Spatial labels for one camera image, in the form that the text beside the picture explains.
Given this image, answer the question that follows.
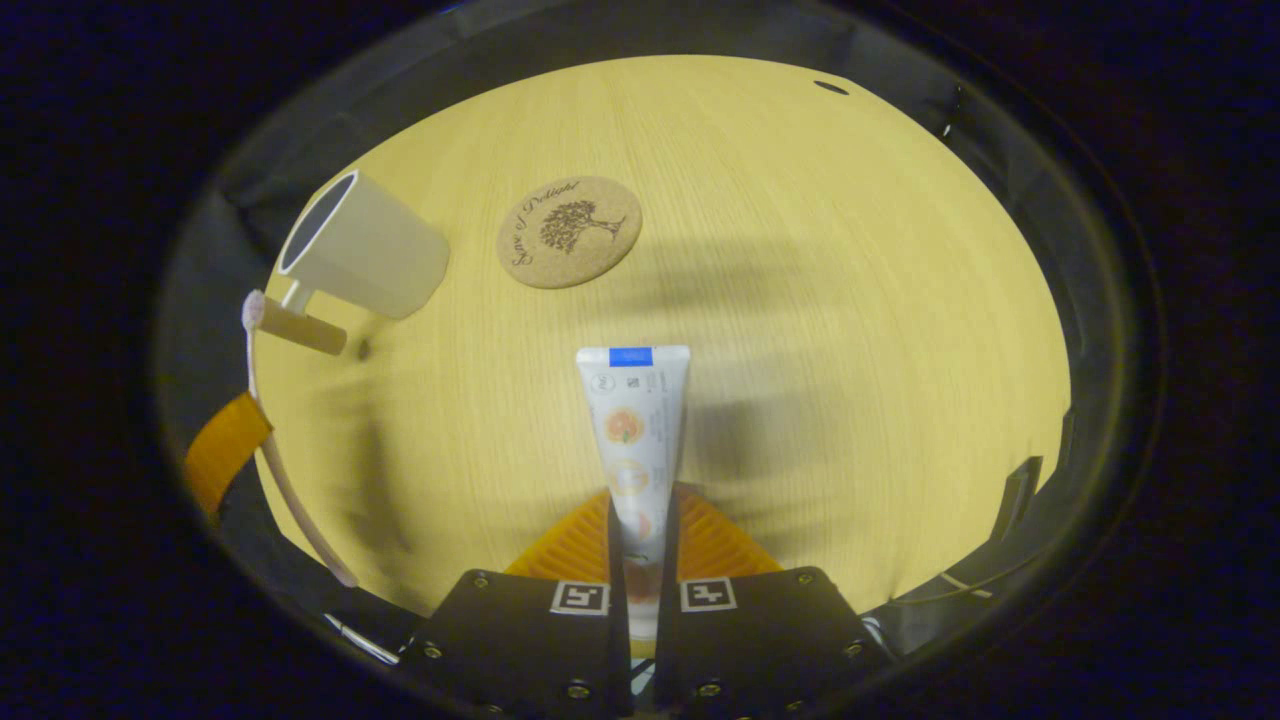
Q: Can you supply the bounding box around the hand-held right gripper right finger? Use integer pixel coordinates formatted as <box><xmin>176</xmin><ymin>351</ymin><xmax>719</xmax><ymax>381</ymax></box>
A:
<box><xmin>655</xmin><ymin>482</ymin><xmax>896</xmax><ymax>720</ymax></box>

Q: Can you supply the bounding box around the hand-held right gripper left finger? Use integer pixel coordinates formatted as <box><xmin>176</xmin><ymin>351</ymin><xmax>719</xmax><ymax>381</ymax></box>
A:
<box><xmin>398</xmin><ymin>488</ymin><xmax>635</xmax><ymax>720</ymax></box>

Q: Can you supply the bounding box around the white toothbrush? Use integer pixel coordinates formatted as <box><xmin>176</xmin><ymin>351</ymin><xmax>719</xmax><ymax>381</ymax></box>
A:
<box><xmin>241</xmin><ymin>289</ymin><xmax>359</xmax><ymax>589</ymax></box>

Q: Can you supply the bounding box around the white toothpaste tube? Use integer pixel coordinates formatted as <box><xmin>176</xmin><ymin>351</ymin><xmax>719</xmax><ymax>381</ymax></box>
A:
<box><xmin>575</xmin><ymin>345</ymin><xmax>693</xmax><ymax>661</ymax></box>

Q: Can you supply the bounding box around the white cup with wooden handle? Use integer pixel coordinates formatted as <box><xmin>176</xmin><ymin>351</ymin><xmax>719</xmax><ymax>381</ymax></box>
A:
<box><xmin>255</xmin><ymin>170</ymin><xmax>451</xmax><ymax>357</ymax></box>

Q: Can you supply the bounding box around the round cork coaster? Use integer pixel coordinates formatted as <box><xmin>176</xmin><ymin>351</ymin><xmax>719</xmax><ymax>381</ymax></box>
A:
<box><xmin>497</xmin><ymin>176</ymin><xmax>643</xmax><ymax>291</ymax></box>

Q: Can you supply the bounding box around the black table clamp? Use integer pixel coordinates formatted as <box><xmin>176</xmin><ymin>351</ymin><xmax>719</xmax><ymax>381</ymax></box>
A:
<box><xmin>990</xmin><ymin>456</ymin><xmax>1043</xmax><ymax>543</ymax></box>

